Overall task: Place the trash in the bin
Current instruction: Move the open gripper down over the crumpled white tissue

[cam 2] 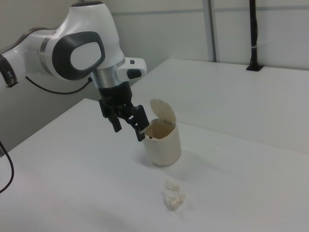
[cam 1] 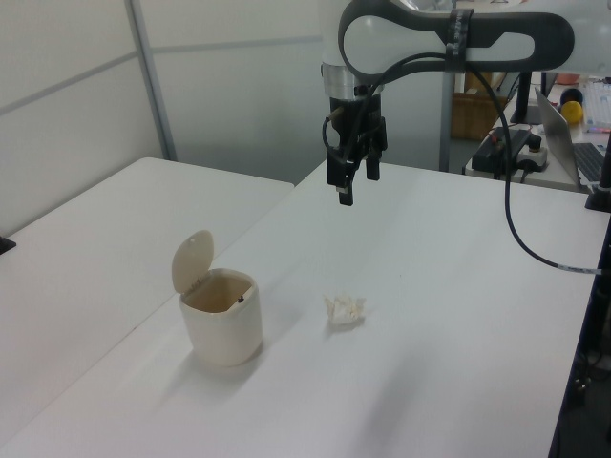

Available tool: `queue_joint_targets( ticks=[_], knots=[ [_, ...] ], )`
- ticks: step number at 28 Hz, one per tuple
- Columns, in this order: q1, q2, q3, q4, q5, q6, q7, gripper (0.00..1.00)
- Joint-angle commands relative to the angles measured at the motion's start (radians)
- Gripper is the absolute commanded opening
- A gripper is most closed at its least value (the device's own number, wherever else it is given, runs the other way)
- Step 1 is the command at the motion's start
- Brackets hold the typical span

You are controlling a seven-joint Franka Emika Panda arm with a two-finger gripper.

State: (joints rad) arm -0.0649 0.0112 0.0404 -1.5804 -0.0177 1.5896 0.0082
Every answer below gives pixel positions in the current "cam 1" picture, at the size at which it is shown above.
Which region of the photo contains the yellow round object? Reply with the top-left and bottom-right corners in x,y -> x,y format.
560,100 -> 585,127

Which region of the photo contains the black power box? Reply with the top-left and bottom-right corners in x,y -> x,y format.
471,125 -> 538,174

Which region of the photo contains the grey partition post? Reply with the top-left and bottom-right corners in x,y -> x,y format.
127,0 -> 179,163

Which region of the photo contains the black monitor stand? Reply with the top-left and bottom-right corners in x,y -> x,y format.
509,71 -> 543,127

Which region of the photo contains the white paper trash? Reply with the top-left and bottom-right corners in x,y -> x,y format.
323,293 -> 368,331

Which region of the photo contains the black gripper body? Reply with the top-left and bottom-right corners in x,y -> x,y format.
327,94 -> 389,162

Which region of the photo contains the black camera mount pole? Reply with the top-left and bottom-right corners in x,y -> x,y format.
547,267 -> 611,458

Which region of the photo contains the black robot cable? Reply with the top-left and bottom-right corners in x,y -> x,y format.
321,51 -> 606,277

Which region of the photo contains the white keyboard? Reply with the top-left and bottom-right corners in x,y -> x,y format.
581,80 -> 611,134

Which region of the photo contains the small cream bin with lid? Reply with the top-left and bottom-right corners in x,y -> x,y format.
171,229 -> 264,368

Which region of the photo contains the black clamp stand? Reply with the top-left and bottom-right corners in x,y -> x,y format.
584,118 -> 611,214

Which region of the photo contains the silver laptop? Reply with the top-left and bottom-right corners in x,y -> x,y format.
533,86 -> 610,190

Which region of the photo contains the grey emergency stop button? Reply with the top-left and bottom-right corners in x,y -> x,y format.
516,135 -> 551,174

